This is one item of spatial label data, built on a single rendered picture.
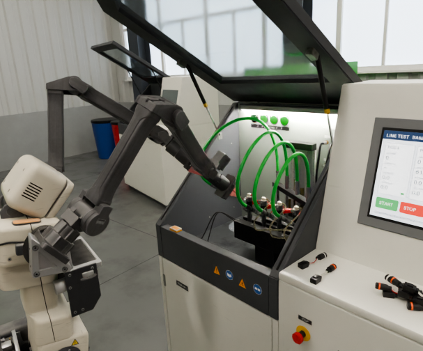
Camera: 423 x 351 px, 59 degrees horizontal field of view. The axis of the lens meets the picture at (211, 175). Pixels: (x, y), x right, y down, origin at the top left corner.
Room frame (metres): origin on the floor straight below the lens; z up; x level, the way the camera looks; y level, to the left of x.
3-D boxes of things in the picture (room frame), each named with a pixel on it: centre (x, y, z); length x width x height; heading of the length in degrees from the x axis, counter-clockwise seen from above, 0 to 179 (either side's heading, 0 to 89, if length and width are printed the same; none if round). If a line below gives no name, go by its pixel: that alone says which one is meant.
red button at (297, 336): (0.98, -0.25, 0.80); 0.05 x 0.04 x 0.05; 42
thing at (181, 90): (4.92, 0.67, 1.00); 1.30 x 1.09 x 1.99; 34
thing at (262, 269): (1.34, 0.02, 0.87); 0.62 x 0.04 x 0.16; 42
